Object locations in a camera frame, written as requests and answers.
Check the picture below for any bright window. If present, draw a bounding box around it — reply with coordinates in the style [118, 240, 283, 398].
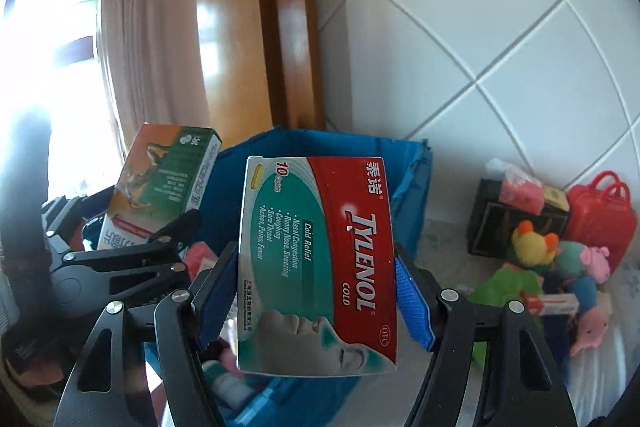
[0, 0, 108, 208]

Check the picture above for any orange and green medicine box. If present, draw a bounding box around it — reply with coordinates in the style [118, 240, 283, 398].
[97, 123, 223, 253]

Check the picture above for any pink pig plush blue shirt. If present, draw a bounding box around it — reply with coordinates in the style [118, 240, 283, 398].
[567, 277, 613, 358]

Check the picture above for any green plush toy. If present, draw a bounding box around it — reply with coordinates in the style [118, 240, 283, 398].
[470, 264, 546, 368]

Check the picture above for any small red and white box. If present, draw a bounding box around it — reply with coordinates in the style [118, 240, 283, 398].
[520, 289, 581, 317]

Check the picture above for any red and green medicine box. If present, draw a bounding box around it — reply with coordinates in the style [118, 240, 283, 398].
[236, 155, 399, 376]

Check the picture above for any pig plush green shirt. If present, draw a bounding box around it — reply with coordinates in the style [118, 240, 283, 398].
[550, 239, 612, 288]

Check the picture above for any wooden door frame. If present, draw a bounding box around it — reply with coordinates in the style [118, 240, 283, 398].
[255, 0, 326, 132]

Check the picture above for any red toy suitcase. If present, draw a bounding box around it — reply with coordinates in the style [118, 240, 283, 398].
[565, 169, 640, 268]

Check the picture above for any black box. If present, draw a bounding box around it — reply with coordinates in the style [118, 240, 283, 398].
[467, 177, 571, 265]

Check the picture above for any yellow duck plush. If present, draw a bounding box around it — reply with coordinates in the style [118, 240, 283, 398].
[510, 220, 561, 268]

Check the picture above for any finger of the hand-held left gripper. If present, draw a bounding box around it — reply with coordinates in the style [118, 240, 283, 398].
[100, 252, 193, 308]
[60, 208, 204, 270]

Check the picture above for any blue storage container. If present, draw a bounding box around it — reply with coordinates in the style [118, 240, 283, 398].
[142, 125, 433, 427]

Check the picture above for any beige curtain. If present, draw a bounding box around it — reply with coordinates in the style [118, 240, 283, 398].
[97, 0, 211, 158]

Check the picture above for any wooden door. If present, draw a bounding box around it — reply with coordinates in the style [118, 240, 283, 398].
[192, 0, 273, 142]

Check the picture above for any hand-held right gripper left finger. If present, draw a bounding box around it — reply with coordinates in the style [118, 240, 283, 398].
[52, 241, 241, 427]

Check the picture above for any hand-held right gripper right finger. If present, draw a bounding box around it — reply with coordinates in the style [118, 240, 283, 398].
[394, 244, 578, 427]

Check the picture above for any pink tissue pack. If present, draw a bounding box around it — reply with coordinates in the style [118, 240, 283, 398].
[485, 158, 546, 215]

